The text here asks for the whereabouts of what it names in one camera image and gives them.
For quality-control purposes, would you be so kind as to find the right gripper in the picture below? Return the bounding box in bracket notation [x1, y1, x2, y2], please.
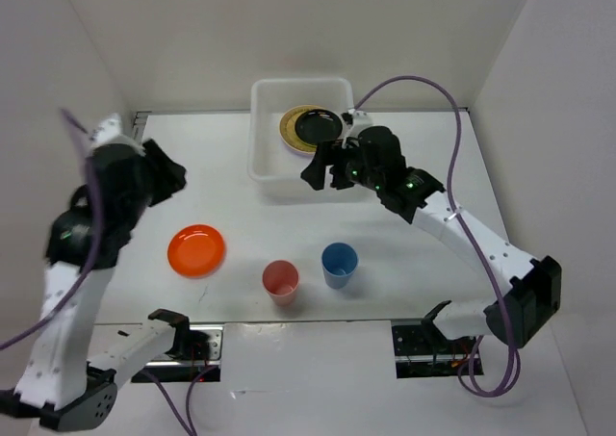
[300, 139, 383, 191]

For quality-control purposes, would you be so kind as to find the black plate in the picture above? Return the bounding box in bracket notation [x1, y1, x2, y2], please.
[295, 109, 343, 145]

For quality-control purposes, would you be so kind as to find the beige plate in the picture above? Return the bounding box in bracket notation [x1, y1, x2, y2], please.
[279, 105, 333, 155]

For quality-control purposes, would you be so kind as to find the orange plate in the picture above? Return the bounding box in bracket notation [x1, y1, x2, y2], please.
[167, 224, 226, 278]

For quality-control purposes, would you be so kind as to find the blue cup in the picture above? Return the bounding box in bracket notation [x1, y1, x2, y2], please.
[321, 243, 359, 290]

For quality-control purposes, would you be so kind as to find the pink cup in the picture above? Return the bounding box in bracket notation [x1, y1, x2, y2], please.
[262, 260, 299, 307]

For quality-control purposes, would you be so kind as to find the purple plate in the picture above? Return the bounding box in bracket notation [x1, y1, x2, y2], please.
[286, 146, 315, 158]

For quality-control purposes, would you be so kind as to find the round bamboo mat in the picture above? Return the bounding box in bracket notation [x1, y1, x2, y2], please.
[279, 105, 320, 151]

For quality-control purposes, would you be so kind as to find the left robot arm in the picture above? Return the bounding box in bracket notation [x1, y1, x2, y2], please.
[1, 139, 208, 433]

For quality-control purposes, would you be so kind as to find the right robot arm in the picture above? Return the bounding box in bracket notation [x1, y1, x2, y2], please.
[300, 126, 562, 352]

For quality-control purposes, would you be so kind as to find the white plastic bin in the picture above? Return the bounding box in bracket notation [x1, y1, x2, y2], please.
[247, 76, 362, 203]

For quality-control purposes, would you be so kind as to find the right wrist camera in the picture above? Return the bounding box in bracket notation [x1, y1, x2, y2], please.
[341, 109, 373, 140]

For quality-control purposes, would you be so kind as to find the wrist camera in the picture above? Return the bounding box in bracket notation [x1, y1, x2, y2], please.
[89, 113, 145, 156]
[341, 109, 373, 140]

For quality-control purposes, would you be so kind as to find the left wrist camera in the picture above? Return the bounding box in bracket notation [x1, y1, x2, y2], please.
[89, 113, 145, 156]

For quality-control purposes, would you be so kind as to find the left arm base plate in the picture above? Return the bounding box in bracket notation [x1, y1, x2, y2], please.
[131, 323, 223, 384]

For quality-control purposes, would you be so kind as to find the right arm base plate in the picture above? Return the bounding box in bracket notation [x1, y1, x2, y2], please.
[391, 322, 476, 379]

